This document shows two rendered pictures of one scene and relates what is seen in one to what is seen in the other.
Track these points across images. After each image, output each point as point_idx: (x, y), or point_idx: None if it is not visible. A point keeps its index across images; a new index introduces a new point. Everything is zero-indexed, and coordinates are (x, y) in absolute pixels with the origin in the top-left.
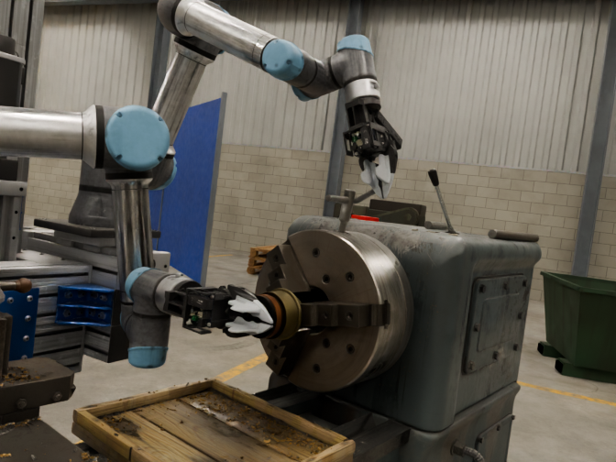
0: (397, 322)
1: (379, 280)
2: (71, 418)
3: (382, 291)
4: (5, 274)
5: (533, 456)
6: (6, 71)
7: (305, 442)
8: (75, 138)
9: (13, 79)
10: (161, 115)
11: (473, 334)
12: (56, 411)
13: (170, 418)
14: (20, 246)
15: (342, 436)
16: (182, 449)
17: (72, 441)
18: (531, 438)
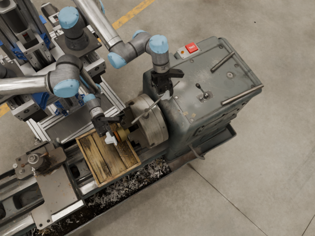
0: (159, 143)
1: (151, 139)
2: (110, 7)
3: (151, 142)
4: None
5: (303, 57)
6: (11, 15)
7: (131, 157)
8: (46, 91)
9: (16, 16)
10: None
11: (198, 132)
12: (105, 1)
13: (99, 139)
14: (53, 45)
15: (138, 160)
16: (99, 157)
17: (110, 23)
18: (313, 45)
